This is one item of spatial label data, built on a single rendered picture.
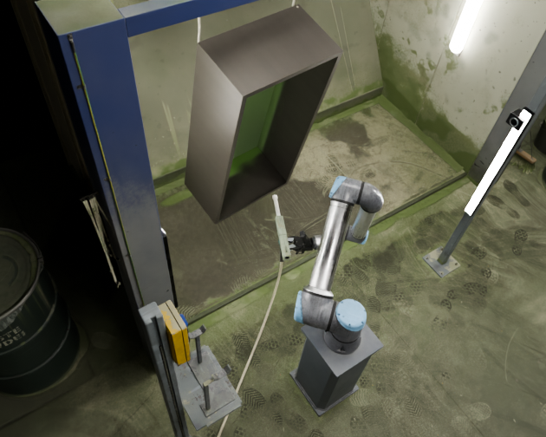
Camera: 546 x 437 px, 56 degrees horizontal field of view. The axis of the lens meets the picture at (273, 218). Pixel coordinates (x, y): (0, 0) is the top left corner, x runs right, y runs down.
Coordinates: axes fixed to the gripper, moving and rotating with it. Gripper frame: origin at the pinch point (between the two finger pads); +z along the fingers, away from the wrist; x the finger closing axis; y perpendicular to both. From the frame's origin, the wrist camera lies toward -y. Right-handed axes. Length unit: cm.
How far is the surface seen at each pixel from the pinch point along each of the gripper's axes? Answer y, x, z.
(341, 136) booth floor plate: 45, 139, -82
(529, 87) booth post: -48, 74, -179
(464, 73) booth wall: -28, 119, -160
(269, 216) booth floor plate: 48, 61, -6
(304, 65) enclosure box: -110, 20, -5
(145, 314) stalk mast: -107, -97, 69
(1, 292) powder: -30, -33, 143
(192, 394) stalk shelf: -22, -91, 59
